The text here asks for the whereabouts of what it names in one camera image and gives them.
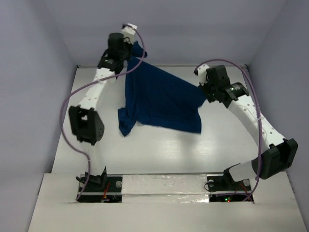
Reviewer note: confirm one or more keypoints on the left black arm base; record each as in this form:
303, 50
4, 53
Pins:
102, 188

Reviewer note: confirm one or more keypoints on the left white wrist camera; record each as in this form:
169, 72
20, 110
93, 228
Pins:
129, 32

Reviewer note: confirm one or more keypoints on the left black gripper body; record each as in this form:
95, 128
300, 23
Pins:
128, 51

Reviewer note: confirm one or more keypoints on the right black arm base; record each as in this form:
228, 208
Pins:
224, 191

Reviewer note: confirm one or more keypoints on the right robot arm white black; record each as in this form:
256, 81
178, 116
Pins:
276, 153

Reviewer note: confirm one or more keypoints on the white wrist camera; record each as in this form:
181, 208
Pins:
129, 32
201, 74

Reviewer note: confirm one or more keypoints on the silver foil tape strip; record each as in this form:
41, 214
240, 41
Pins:
164, 188

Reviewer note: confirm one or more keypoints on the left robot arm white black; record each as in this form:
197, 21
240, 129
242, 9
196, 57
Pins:
85, 121

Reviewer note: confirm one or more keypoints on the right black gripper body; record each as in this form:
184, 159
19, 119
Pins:
209, 90

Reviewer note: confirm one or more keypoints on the blue t shirt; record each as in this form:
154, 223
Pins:
157, 98

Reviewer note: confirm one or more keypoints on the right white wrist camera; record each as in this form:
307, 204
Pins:
201, 74

